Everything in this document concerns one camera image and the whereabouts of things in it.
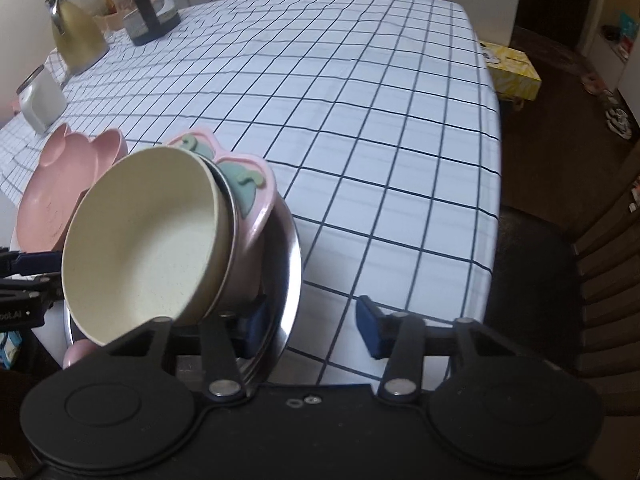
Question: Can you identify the cream bowl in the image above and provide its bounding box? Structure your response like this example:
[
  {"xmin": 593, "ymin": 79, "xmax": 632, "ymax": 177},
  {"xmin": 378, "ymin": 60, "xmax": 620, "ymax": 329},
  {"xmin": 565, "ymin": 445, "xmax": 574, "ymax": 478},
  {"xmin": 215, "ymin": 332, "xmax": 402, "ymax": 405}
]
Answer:
[{"xmin": 61, "ymin": 146, "xmax": 236, "ymax": 347}]

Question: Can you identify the glass kettle with black handle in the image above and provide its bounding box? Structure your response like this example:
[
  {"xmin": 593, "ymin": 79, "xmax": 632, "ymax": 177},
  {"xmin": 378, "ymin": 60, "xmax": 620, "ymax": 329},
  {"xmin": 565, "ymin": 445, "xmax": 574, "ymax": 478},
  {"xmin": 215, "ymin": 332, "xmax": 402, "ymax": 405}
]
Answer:
[{"xmin": 122, "ymin": 0, "xmax": 182, "ymax": 47}]

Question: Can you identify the blue and white packet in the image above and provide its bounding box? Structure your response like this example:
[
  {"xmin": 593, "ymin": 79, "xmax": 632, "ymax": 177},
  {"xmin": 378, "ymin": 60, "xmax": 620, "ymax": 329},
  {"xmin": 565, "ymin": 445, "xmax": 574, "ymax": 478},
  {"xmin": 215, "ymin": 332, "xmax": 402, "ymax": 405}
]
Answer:
[{"xmin": 0, "ymin": 332, "xmax": 21, "ymax": 371}]

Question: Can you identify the white cup with spout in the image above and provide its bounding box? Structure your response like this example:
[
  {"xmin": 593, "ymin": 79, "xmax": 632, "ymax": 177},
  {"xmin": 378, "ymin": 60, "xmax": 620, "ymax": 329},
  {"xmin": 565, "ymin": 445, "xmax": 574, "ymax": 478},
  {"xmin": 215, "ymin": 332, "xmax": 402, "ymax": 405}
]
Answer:
[{"xmin": 16, "ymin": 65, "xmax": 67, "ymax": 135}]

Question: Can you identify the large stainless steel bowl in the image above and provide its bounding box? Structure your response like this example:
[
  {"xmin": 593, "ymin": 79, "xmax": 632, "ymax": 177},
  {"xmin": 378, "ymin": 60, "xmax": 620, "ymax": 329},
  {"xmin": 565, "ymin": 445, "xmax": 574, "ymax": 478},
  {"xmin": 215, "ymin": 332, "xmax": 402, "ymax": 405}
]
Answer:
[{"xmin": 62, "ymin": 210, "xmax": 303, "ymax": 386}]

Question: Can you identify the pair of patterned shoes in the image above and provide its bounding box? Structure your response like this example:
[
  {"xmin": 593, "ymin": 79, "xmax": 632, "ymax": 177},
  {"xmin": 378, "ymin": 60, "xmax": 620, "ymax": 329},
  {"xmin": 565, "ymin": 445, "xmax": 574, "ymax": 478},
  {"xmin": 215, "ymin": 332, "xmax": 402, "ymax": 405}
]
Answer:
[{"xmin": 605, "ymin": 105, "xmax": 635, "ymax": 140}]

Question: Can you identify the white checked tablecloth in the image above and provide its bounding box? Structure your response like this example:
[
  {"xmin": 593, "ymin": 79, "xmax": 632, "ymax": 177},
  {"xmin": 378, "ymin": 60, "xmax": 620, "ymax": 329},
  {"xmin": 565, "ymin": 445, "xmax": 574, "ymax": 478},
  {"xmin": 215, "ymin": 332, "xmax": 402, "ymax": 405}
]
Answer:
[{"xmin": 0, "ymin": 0, "xmax": 503, "ymax": 386}]

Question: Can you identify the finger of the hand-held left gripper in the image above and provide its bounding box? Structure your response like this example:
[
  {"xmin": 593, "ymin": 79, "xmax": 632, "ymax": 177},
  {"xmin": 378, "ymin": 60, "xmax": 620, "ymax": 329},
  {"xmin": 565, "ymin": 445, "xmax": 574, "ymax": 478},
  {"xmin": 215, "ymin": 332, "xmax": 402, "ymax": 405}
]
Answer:
[
  {"xmin": 0, "ymin": 272, "xmax": 65, "ymax": 306},
  {"xmin": 0, "ymin": 248, "xmax": 63, "ymax": 275}
]

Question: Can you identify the yellow tissue box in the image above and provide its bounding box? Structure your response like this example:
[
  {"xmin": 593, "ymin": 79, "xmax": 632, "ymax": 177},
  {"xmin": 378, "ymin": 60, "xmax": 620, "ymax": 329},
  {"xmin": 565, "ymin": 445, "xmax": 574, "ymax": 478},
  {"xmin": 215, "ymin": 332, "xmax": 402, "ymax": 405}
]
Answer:
[{"xmin": 477, "ymin": 40, "xmax": 542, "ymax": 102}]

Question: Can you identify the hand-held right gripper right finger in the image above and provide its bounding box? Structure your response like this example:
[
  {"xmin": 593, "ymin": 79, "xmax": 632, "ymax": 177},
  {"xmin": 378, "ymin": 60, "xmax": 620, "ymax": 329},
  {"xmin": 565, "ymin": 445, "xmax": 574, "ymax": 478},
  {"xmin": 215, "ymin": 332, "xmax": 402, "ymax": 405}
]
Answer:
[{"xmin": 355, "ymin": 296, "xmax": 521, "ymax": 403}]

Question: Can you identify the yellow thermos jug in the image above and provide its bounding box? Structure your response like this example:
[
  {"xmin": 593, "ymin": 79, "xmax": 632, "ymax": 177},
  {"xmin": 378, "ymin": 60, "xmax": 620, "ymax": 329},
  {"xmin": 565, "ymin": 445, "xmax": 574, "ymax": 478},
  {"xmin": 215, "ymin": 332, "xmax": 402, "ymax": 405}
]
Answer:
[{"xmin": 45, "ymin": 0, "xmax": 111, "ymax": 77}]

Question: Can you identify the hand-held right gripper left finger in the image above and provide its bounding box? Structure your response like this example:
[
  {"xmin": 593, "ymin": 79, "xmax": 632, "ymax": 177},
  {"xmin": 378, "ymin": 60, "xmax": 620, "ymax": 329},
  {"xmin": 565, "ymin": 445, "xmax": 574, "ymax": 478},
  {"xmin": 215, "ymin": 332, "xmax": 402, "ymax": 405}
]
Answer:
[{"xmin": 100, "ymin": 310, "xmax": 273, "ymax": 403}]

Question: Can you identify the pink bear-shaped plate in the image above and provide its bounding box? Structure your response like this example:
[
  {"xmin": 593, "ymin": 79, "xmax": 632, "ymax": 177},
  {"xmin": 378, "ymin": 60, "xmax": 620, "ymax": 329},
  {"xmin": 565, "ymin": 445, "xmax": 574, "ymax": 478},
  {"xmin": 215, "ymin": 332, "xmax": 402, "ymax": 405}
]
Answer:
[{"xmin": 15, "ymin": 122, "xmax": 130, "ymax": 253}]

